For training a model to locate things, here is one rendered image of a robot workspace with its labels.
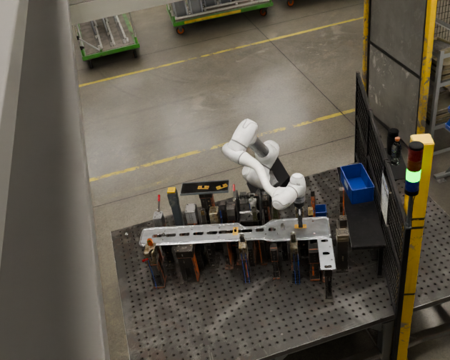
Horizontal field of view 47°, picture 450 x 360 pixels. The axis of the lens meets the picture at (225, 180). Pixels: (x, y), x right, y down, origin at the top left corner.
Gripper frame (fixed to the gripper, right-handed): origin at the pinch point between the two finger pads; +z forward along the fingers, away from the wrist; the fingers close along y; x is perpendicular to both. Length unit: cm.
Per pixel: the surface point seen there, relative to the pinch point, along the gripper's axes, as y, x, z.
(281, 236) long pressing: 7.6, -13.5, 5.0
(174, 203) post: -30, -95, 0
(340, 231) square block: 12.8, 26.2, -0.9
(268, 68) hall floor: -476, -28, 103
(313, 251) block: 21.7, 7.2, 7.1
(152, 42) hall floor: -632, -242, 102
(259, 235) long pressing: 5.6, -29.0, 4.9
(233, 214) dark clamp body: -16, -49, 2
